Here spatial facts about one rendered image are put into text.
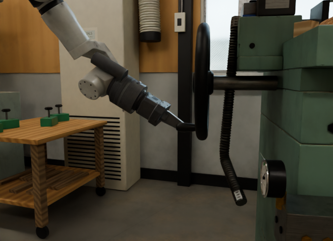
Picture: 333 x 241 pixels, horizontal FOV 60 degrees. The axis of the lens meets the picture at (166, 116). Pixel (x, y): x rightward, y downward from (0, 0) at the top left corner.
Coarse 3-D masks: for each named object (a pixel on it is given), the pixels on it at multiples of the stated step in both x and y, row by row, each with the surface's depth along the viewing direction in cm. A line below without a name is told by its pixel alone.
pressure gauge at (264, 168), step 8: (264, 160) 47; (272, 160) 47; (280, 160) 47; (264, 168) 48; (272, 168) 45; (280, 168) 45; (264, 176) 48; (272, 176) 44; (280, 176) 44; (264, 184) 48; (272, 184) 44; (280, 184) 44; (264, 192) 48; (272, 192) 45; (280, 192) 45; (280, 200) 47; (280, 208) 47
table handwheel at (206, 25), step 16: (208, 32) 63; (208, 48) 60; (208, 64) 83; (208, 80) 70; (224, 80) 70; (240, 80) 70; (256, 80) 69; (272, 80) 68; (208, 96) 84; (208, 112) 82; (208, 128) 78
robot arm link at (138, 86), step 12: (132, 84) 75; (144, 84) 78; (120, 96) 74; (132, 96) 74; (144, 96) 75; (132, 108) 76; (144, 108) 74; (156, 108) 72; (168, 108) 80; (156, 120) 72
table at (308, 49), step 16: (304, 32) 49; (320, 32) 42; (288, 48) 59; (304, 48) 48; (320, 48) 42; (240, 64) 65; (256, 64) 64; (272, 64) 63; (288, 64) 58; (304, 64) 48; (320, 64) 43
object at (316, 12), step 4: (324, 0) 64; (328, 0) 64; (320, 4) 66; (324, 4) 64; (328, 4) 64; (312, 8) 71; (316, 8) 68; (320, 8) 66; (324, 8) 64; (328, 8) 64; (312, 12) 71; (316, 12) 68; (320, 12) 66; (324, 12) 64; (328, 12) 64; (312, 16) 71; (316, 16) 68; (320, 16) 66; (324, 16) 65; (328, 16) 64; (304, 20) 69; (316, 20) 68; (320, 20) 66; (324, 20) 65
